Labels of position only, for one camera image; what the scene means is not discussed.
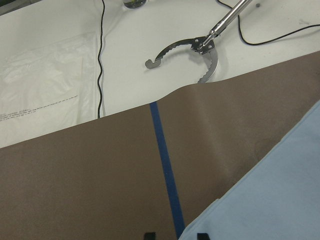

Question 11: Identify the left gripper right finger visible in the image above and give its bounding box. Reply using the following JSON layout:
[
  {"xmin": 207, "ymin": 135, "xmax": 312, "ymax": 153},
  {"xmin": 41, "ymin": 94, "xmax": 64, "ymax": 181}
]
[{"xmin": 197, "ymin": 232, "xmax": 209, "ymax": 240}]

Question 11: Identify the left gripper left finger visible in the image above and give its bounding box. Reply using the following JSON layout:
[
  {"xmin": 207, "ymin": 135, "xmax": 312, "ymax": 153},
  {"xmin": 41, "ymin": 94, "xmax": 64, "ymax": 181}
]
[{"xmin": 144, "ymin": 232, "xmax": 156, "ymax": 240}]

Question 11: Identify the light blue t-shirt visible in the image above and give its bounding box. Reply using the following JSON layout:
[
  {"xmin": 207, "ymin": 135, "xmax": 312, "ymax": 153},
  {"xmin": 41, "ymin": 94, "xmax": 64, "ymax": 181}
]
[{"xmin": 180, "ymin": 103, "xmax": 320, "ymax": 240}]

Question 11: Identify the clear plastic bag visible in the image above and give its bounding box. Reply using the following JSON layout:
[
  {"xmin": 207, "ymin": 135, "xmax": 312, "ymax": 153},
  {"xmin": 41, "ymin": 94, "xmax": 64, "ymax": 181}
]
[{"xmin": 0, "ymin": 32, "xmax": 98, "ymax": 124}]

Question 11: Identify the metal reacher grabber tool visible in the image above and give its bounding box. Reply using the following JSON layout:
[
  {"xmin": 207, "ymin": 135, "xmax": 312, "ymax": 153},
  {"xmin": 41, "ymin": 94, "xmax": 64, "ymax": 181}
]
[{"xmin": 145, "ymin": 0, "xmax": 251, "ymax": 84}]

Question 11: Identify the black cable on desk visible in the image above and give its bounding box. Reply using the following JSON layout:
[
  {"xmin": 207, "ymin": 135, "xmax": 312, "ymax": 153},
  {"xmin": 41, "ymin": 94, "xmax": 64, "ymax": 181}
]
[{"xmin": 96, "ymin": 0, "xmax": 106, "ymax": 118}]

